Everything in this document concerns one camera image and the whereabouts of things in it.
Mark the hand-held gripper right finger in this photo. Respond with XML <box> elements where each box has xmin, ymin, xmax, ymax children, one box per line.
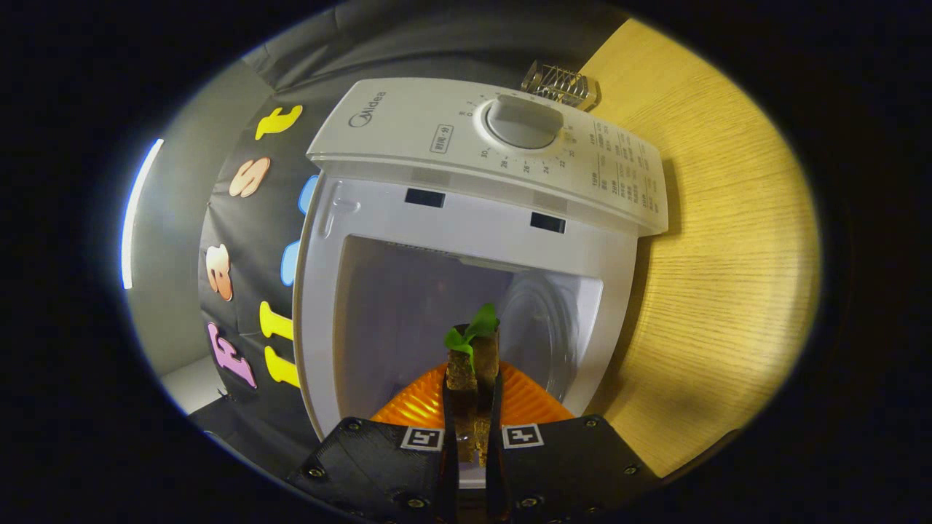
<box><xmin>485</xmin><ymin>362</ymin><xmax>661</xmax><ymax>524</ymax></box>

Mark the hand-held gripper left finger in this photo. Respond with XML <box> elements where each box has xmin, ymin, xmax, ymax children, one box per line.
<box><xmin>285</xmin><ymin>362</ymin><xmax>461</xmax><ymax>524</ymax></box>

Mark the brown sandwich with lettuce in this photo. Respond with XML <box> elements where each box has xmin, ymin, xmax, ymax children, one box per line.
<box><xmin>443</xmin><ymin>302</ymin><xmax>503</xmax><ymax>468</ymax></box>

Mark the white microwave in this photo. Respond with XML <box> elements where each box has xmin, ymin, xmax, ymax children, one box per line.
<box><xmin>293</xmin><ymin>78</ymin><xmax>669</xmax><ymax>490</ymax></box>

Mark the glass turntable plate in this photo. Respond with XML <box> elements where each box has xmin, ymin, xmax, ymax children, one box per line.
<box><xmin>502</xmin><ymin>273</ymin><xmax>583</xmax><ymax>397</ymax></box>

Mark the black backdrop cloth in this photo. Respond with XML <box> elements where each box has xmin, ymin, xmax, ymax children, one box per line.
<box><xmin>186</xmin><ymin>0</ymin><xmax>634</xmax><ymax>481</ymax></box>

